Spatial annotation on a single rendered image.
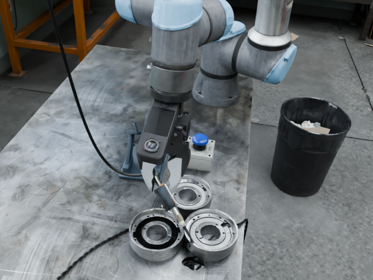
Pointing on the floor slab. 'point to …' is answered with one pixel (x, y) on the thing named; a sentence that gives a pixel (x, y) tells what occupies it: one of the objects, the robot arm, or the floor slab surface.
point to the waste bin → (307, 144)
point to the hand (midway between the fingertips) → (160, 189)
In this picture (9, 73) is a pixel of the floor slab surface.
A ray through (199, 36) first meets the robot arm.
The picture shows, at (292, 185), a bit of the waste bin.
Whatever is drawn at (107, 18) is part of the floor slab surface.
